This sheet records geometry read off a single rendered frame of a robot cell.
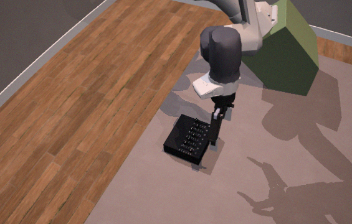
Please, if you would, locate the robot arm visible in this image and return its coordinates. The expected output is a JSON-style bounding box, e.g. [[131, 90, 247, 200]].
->
[[193, 0, 278, 100]]

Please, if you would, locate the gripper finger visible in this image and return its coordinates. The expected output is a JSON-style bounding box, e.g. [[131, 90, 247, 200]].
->
[[224, 103, 234, 121], [207, 104, 228, 152]]

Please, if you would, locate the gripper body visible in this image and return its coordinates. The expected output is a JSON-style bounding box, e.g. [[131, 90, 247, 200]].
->
[[211, 93, 235, 114]]

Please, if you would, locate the black lighting desk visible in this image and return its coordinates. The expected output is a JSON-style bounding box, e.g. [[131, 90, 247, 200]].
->
[[163, 114, 210, 165]]

